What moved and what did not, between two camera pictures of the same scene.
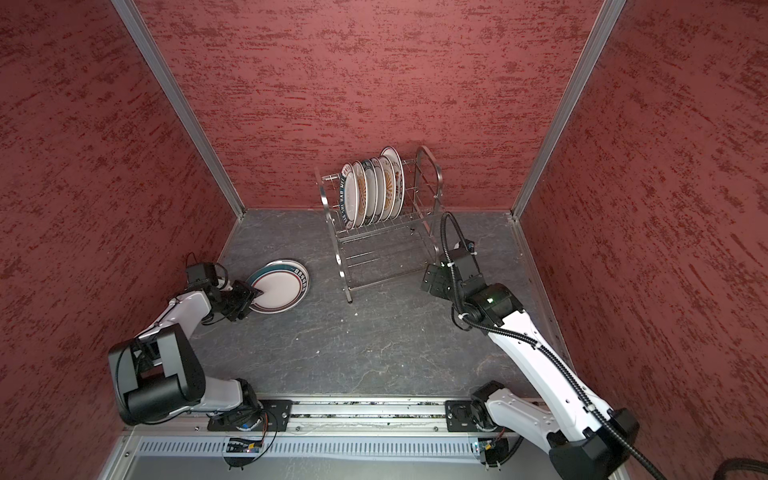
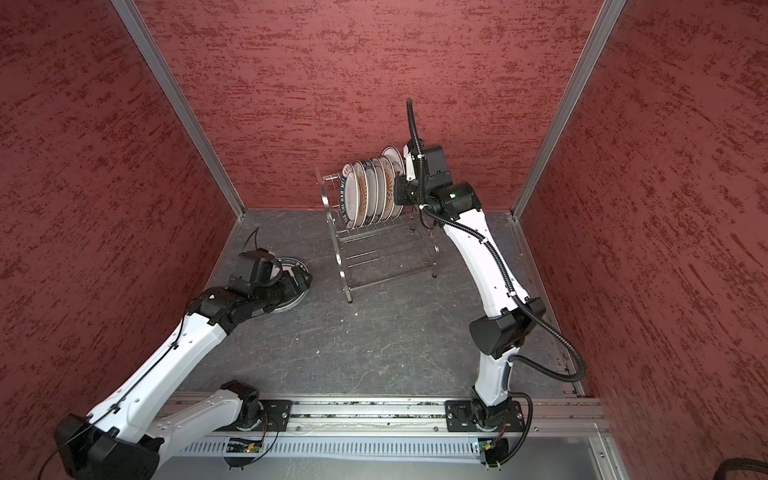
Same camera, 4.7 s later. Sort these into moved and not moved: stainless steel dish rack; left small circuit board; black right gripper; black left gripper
Moved: black left gripper; black right gripper
Not moved: stainless steel dish rack; left small circuit board
